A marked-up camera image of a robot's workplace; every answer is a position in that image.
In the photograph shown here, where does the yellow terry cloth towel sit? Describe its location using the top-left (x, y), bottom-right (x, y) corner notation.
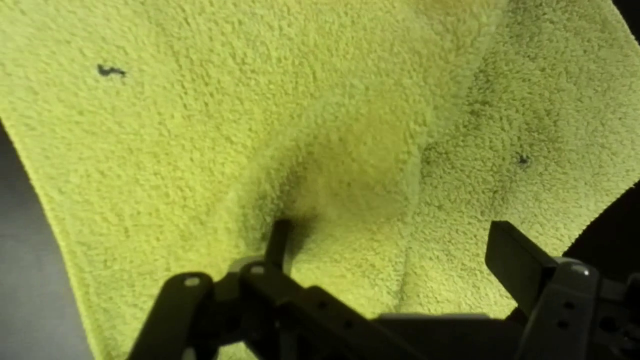
top-left (0, 0), bottom-right (640, 360)

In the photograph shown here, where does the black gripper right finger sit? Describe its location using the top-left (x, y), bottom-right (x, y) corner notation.
top-left (484, 220), bottom-right (605, 360)

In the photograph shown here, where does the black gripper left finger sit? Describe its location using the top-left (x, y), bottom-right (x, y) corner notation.
top-left (128, 219), bottom-right (407, 360)

